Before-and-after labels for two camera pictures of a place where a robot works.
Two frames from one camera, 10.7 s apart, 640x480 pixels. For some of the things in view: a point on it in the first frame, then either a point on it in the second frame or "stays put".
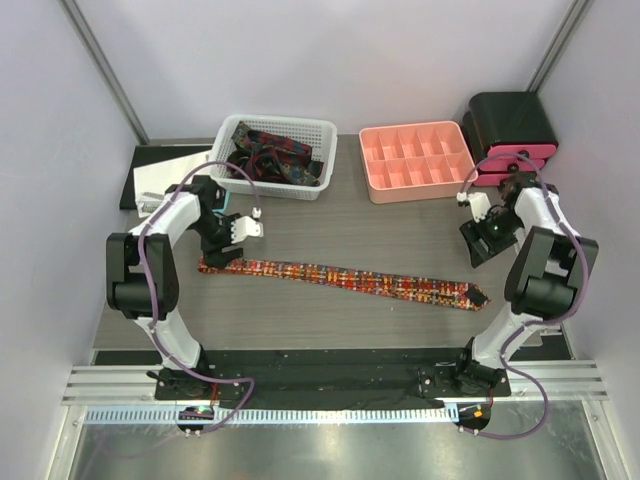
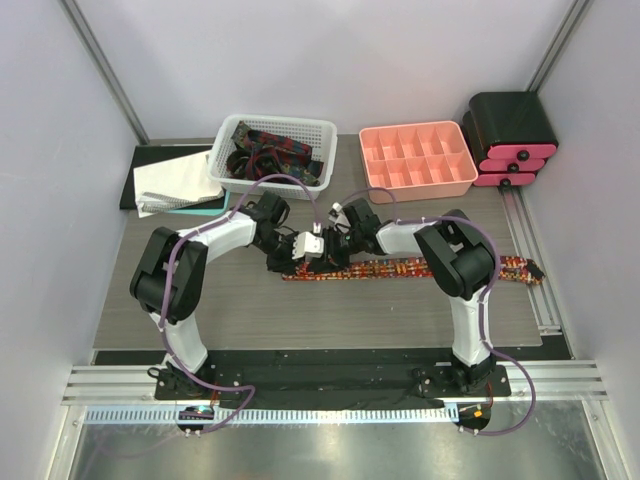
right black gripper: x=472 y=231 → x=332 y=254
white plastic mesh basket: x=287 y=157 stays put
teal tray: x=226 y=203 stays put
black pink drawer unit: x=504 y=123 stays put
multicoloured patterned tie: x=442 y=293 → x=352 y=269
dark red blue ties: x=267 y=157 stays put
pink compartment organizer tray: x=415 y=162 stays put
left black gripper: x=213 y=256 → x=286 y=265
